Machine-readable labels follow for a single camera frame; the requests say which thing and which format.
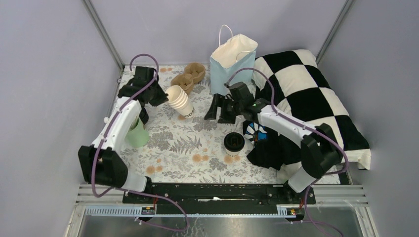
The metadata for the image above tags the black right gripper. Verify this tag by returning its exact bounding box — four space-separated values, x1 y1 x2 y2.
204 93 243 124

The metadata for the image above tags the stack of white paper cups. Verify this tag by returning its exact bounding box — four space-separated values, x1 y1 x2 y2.
165 85 195 119

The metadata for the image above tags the stack of black lids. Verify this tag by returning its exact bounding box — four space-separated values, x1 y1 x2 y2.
139 107 149 125

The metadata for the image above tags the black cup lid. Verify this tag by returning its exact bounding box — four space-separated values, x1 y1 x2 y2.
223 132 245 152

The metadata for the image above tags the white paper cup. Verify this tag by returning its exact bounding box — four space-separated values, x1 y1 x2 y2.
225 149 241 157

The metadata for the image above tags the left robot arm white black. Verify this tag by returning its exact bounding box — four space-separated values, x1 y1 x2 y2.
78 66 168 203

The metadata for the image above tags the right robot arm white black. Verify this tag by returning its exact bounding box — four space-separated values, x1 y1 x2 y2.
204 82 344 203

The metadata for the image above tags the brown cardboard cup carrier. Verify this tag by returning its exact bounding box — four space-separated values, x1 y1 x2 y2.
170 62 206 95

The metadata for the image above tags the light blue paper bag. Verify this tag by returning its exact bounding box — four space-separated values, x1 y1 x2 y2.
210 25 258 95

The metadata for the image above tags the green cup holder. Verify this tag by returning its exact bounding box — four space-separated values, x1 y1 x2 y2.
126 117 149 148

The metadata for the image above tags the floral table mat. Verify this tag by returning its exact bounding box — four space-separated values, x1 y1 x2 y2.
120 75 291 184

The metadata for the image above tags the black white checkered blanket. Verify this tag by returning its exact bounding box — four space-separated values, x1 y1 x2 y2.
247 49 372 179

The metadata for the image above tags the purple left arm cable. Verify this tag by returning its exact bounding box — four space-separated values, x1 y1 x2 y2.
90 54 191 233

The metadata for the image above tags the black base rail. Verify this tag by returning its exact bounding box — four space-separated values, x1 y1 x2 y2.
123 183 316 215

